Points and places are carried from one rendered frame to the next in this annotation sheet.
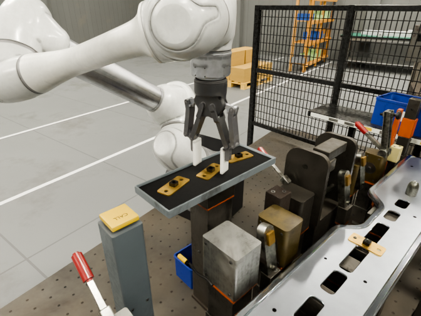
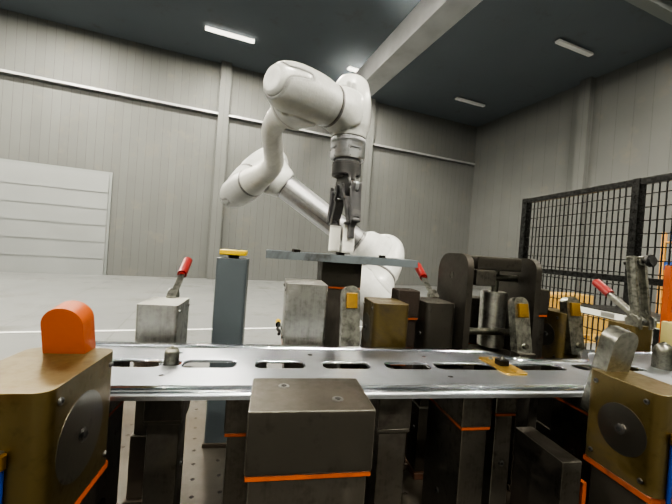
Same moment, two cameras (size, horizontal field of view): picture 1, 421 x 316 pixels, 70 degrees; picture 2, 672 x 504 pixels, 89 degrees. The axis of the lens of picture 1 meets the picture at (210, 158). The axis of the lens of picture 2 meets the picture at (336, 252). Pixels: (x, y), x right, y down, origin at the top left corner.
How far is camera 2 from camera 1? 59 cm
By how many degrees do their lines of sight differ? 41
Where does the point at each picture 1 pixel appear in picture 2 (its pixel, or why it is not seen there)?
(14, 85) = (234, 185)
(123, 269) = (218, 297)
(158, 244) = not seen: hidden behind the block
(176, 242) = not seen: hidden behind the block
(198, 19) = (286, 72)
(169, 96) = (369, 238)
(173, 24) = (271, 78)
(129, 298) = (217, 335)
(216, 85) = (343, 163)
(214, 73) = (341, 151)
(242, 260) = (295, 288)
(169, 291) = not seen: hidden behind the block
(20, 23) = (259, 157)
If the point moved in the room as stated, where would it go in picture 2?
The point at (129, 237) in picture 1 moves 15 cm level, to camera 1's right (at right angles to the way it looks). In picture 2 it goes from (232, 266) to (280, 272)
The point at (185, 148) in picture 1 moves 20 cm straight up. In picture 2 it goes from (366, 283) to (370, 228)
